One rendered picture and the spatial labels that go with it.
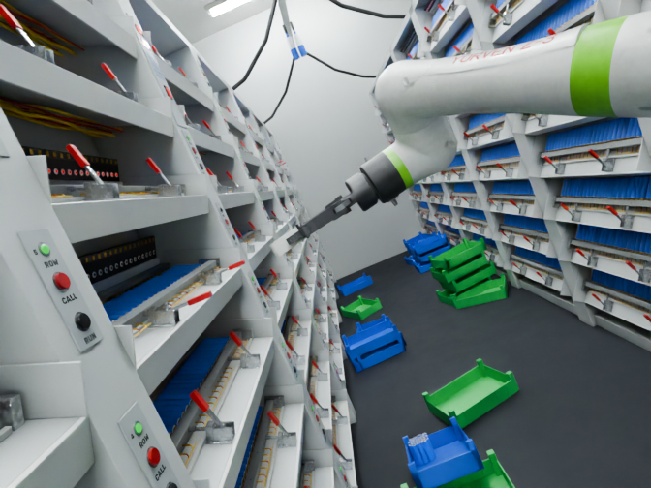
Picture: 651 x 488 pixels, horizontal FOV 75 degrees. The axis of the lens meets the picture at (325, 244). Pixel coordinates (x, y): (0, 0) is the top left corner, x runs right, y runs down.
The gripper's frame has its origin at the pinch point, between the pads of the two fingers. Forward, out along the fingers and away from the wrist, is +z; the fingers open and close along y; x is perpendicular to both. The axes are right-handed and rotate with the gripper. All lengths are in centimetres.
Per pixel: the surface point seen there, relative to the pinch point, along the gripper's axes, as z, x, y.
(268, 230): 16, 5, 87
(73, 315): 14, 7, -49
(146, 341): 18.0, 0.6, -34.3
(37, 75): 9.9, 36.1, -32.6
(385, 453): 23, -89, 62
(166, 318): 17.0, 1.5, -28.4
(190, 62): 4, 77, 86
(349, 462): 31, -74, 43
